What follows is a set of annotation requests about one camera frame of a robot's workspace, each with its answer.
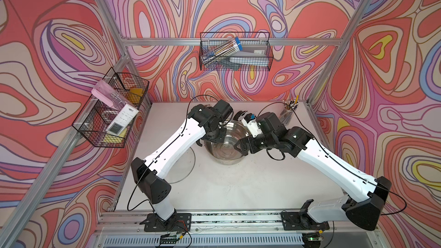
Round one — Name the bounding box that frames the glass pot lid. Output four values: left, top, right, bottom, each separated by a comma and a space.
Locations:
165, 148, 196, 184

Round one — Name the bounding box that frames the pink case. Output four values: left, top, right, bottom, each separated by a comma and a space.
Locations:
91, 80, 125, 110

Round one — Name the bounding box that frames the yellow notepad in basket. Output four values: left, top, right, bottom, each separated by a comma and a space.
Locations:
102, 131, 126, 144

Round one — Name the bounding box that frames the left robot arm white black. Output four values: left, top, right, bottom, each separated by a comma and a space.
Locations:
131, 100, 233, 220

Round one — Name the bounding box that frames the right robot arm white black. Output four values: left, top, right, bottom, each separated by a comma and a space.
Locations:
234, 112, 392, 231

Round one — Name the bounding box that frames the aluminium rail front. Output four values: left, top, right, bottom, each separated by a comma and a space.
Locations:
89, 210, 388, 248

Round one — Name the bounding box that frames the pen cup with pencils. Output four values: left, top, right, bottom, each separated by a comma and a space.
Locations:
279, 95, 299, 127

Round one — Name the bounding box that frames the stainless steel pot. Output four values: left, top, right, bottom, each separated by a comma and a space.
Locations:
204, 121, 250, 165

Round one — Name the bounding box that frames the black wire basket left wall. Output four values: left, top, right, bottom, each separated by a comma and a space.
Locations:
72, 68, 149, 148

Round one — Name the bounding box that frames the black wire basket wall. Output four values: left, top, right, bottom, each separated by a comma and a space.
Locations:
72, 68, 149, 148
199, 31, 274, 71

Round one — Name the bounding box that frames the clear tube blue cap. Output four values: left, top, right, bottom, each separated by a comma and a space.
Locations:
201, 37, 243, 67

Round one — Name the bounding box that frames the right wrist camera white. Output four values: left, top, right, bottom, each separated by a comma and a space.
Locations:
241, 113, 263, 137

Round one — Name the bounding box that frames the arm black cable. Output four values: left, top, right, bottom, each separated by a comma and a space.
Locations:
256, 101, 408, 216
126, 94, 219, 212

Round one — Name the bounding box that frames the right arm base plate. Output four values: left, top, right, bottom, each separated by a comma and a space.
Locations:
280, 199, 330, 231

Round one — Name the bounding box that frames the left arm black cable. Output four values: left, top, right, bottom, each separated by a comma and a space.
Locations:
126, 94, 219, 212

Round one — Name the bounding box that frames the grey box in basket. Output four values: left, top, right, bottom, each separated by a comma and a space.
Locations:
229, 44, 269, 67

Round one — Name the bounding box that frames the black wire basket back wall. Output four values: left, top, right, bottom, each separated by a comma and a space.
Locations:
199, 31, 274, 71

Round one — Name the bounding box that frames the white calculator device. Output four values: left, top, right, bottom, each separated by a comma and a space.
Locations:
106, 104, 139, 135

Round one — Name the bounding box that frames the yellow sponge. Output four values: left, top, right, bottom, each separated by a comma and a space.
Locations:
127, 88, 144, 106

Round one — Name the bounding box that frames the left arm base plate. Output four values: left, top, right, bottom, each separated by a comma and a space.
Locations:
140, 213, 192, 233

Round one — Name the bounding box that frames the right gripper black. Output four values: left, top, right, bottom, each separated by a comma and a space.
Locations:
234, 133, 277, 156

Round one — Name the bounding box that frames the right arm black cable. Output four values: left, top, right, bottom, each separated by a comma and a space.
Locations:
256, 101, 408, 216

